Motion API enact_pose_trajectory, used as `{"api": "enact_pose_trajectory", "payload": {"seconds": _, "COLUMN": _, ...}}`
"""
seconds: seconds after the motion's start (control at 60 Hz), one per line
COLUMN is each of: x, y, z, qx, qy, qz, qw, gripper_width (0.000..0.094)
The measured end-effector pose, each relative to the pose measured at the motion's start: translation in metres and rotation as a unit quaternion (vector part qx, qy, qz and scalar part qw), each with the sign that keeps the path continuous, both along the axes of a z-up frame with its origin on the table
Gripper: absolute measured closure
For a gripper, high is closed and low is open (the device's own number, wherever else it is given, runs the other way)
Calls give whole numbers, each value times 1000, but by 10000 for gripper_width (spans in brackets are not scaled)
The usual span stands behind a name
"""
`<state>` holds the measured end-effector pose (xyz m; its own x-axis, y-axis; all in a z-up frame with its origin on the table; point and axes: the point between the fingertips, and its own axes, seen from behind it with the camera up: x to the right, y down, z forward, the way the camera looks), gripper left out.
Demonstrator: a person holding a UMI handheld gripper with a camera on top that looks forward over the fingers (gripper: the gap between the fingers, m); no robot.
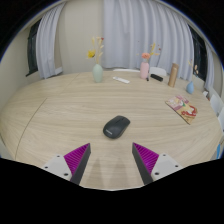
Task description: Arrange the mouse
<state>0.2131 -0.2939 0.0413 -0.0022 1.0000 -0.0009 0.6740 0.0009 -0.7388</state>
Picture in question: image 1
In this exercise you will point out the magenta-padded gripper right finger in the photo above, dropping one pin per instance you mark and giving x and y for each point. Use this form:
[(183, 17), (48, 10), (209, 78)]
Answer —
[(146, 157)]

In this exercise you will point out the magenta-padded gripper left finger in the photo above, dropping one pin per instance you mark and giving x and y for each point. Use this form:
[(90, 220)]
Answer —
[(77, 157)]

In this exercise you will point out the black computer mouse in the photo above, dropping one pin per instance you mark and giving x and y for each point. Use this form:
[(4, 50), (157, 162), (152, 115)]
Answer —
[(116, 127)]

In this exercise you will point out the white remote control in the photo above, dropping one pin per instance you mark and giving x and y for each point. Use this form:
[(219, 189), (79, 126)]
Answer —
[(121, 80)]

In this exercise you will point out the blue vase with dried flowers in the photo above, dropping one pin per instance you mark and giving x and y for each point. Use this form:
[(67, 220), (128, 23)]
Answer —
[(190, 88)]

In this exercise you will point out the white chair with blue edge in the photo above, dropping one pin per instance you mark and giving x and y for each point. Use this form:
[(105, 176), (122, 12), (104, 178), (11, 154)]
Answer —
[(216, 102), (221, 121)]

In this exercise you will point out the green vase with yellow flowers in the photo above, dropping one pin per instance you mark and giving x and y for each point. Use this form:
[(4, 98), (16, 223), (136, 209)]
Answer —
[(97, 74)]

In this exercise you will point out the tan metal drink bottle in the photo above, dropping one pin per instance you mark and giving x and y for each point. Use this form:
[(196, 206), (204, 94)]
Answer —
[(173, 75)]

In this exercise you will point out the pink vase with orange flowers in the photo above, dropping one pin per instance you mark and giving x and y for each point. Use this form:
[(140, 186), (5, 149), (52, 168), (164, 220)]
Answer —
[(144, 70)]

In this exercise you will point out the narrow white curtain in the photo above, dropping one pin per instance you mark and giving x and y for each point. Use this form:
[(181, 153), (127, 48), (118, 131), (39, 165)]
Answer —
[(48, 46), (210, 70)]

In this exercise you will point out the dark window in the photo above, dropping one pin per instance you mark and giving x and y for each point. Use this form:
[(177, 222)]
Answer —
[(199, 56), (32, 50)]

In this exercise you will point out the wide white curtain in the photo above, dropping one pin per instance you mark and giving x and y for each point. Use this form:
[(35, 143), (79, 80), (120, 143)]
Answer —
[(133, 33)]

